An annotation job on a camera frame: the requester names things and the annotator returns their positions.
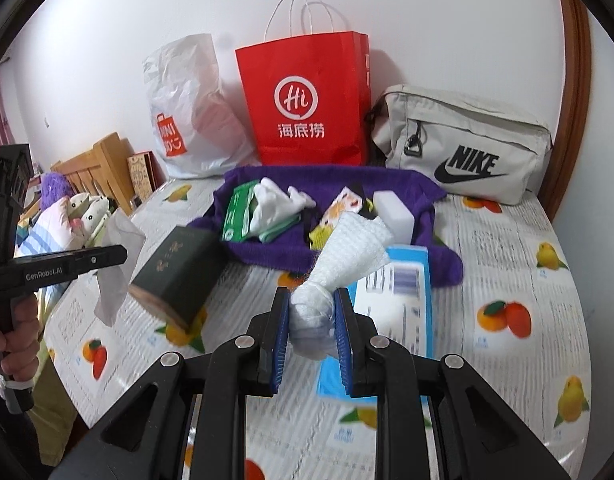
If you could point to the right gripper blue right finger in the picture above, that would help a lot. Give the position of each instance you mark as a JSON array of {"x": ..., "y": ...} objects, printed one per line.
[{"x": 349, "y": 344}]

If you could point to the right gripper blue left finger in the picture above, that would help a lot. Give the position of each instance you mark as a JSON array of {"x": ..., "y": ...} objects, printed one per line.
[{"x": 273, "y": 342}]

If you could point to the white paper towel wad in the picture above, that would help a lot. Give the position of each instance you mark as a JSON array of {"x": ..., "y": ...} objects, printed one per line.
[{"x": 355, "y": 249}]

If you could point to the white plastic bag piece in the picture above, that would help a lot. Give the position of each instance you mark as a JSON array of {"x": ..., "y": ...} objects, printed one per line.
[{"x": 114, "y": 280}]

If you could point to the mint green cloth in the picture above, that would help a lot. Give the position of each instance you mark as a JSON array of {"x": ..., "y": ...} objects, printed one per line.
[{"x": 274, "y": 232}]

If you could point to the white sponge block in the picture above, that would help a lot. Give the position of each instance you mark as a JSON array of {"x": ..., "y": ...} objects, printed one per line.
[{"x": 396, "y": 216}]

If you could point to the white gloves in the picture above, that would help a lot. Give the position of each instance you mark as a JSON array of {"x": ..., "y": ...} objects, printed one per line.
[{"x": 273, "y": 206}]

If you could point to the green tissue pack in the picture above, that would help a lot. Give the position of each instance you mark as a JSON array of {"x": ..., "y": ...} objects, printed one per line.
[{"x": 238, "y": 216}]

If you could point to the fruit print wipe packet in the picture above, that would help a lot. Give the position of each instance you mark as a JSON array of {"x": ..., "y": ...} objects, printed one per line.
[{"x": 347, "y": 201}]

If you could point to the person's left hand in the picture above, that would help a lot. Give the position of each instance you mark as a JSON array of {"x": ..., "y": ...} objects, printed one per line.
[{"x": 19, "y": 348}]

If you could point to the striped bedding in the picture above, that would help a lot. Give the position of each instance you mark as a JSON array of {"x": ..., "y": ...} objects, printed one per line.
[{"x": 54, "y": 231}]

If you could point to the blue tissue box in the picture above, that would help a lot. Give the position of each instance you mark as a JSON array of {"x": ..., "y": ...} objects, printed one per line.
[{"x": 398, "y": 299}]

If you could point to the spotted plush toy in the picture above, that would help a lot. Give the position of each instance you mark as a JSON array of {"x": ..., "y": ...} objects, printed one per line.
[{"x": 87, "y": 214}]

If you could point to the purple plush toy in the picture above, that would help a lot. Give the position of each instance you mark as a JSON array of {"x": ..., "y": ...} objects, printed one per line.
[{"x": 54, "y": 187}]

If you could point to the wooden bed headboard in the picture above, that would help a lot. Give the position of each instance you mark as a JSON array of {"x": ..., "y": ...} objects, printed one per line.
[{"x": 102, "y": 170}]

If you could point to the purple towel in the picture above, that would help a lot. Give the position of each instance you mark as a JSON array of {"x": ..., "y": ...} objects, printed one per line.
[{"x": 291, "y": 251}]

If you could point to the patterned book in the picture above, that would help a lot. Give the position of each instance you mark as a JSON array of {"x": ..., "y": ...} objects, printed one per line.
[{"x": 143, "y": 173}]

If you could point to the grey Nike waist bag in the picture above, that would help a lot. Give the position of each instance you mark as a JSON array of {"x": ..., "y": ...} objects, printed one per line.
[{"x": 467, "y": 145}]

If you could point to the white Miniso plastic bag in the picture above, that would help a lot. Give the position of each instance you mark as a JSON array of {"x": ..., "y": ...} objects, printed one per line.
[{"x": 196, "y": 131}]

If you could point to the red Haidilao paper bag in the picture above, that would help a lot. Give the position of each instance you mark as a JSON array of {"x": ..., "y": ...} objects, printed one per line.
[{"x": 307, "y": 98}]

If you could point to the brown wooden door frame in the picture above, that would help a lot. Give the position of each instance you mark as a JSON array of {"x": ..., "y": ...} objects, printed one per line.
[{"x": 574, "y": 106}]

